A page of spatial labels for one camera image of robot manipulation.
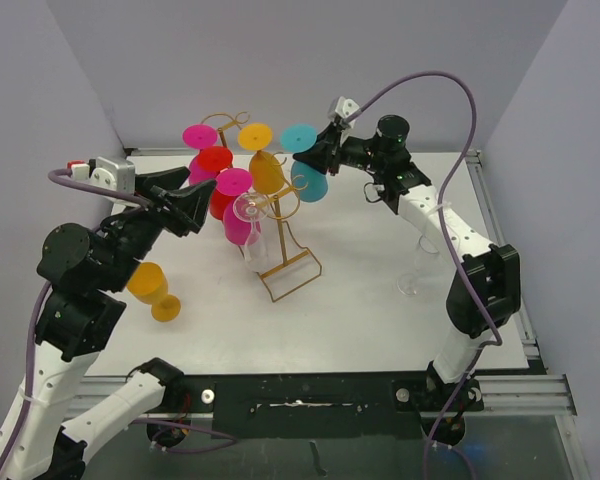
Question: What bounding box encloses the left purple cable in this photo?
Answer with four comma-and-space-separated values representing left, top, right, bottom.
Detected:
0, 168, 239, 480

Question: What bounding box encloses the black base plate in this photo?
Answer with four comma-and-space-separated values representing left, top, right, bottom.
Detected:
144, 372, 481, 441

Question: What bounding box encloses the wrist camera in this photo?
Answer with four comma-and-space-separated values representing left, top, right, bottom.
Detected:
327, 96, 360, 128
67, 156, 136, 194

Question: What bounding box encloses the orange plastic wine glass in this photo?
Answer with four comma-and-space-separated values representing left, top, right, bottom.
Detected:
126, 262, 181, 323
237, 123, 284, 195

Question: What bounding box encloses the pink plastic wine glass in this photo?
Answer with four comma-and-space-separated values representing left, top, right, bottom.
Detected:
182, 124, 218, 185
211, 168, 253, 246

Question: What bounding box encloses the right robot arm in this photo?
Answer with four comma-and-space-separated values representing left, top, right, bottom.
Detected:
283, 115, 521, 409

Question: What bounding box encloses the clear wine glass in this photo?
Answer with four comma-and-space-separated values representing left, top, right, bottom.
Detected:
397, 235, 444, 297
233, 192, 270, 273

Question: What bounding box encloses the teal plastic wine glass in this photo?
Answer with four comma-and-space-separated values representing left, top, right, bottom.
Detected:
280, 123, 328, 203

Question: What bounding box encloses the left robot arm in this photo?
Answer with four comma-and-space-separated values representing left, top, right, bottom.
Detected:
0, 167, 216, 479

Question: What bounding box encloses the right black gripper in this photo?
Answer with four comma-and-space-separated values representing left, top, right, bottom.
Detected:
293, 121, 386, 177

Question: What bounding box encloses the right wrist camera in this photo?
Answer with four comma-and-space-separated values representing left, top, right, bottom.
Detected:
327, 96, 360, 128

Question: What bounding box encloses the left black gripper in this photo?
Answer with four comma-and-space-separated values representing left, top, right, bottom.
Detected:
101, 166, 216, 290

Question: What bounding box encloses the red plastic wine glass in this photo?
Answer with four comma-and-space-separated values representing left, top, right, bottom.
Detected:
198, 146, 233, 220

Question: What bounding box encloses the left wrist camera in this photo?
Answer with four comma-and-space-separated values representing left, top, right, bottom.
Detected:
67, 156, 136, 194

